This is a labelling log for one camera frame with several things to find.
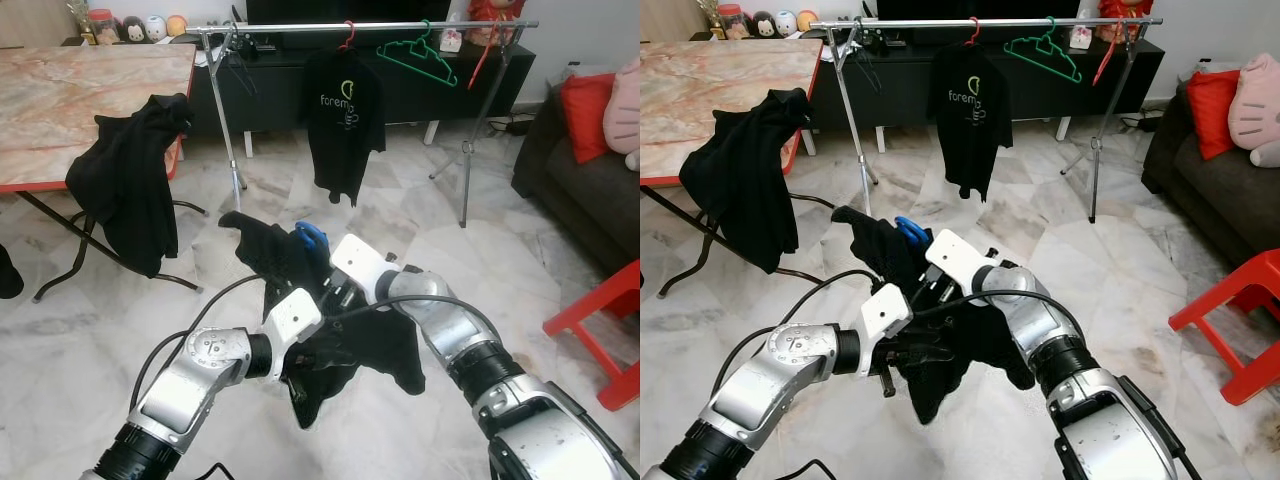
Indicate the black television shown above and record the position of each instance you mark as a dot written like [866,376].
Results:
[980,8]
[350,10]

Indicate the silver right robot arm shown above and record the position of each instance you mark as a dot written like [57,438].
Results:
[1050,330]
[470,340]

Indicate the black T-shirt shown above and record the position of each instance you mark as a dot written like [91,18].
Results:
[125,200]
[970,145]
[985,350]
[375,350]
[345,150]
[745,195]
[7,275]

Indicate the green plastic hanger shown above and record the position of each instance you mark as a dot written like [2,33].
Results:
[1048,45]
[422,48]

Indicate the red plastic hanger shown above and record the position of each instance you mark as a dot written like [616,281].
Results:
[348,42]
[973,38]
[1107,60]
[480,65]

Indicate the blue plastic hanger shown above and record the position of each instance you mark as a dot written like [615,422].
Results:
[312,235]
[912,232]

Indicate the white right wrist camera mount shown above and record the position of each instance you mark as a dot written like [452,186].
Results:
[955,258]
[358,262]

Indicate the dark brown sofa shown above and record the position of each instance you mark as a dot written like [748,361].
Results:
[580,190]
[1210,190]

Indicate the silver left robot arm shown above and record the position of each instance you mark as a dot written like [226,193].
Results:
[770,375]
[190,380]

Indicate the light wood cabinet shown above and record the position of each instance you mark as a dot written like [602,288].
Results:
[30,22]
[668,20]

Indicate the black low TV cabinet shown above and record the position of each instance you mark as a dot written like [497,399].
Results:
[1050,105]
[420,105]

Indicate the red Buddha statue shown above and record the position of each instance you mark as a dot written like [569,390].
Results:
[495,12]
[1125,12]

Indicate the pink white tissue box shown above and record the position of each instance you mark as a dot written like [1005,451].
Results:
[451,40]
[1079,38]

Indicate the white round doll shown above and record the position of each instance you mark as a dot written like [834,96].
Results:
[786,23]
[156,27]

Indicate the marble folding table red edge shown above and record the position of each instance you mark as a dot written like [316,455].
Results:
[60,110]
[700,105]

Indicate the red stool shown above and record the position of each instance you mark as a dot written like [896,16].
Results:
[590,320]
[1215,310]

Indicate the jar with red lid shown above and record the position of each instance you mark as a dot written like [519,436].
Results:
[733,24]
[102,28]

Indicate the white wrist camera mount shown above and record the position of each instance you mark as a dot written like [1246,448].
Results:
[955,258]
[293,315]
[358,262]
[885,312]

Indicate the gold ornament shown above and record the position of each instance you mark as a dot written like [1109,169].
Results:
[79,25]
[710,22]

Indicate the silver metal clothes rack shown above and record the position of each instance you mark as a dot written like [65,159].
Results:
[290,28]
[920,24]

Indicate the black plastic hanger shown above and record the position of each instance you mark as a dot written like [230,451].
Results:
[243,70]
[868,65]

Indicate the red cushion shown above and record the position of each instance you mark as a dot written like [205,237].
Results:
[585,115]
[1212,112]

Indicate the orange round doll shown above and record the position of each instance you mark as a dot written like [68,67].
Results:
[807,21]
[177,25]

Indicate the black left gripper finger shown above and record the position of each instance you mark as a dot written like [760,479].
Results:
[930,348]
[338,351]
[932,359]
[338,362]

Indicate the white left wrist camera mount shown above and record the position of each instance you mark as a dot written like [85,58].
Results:
[293,315]
[885,312]

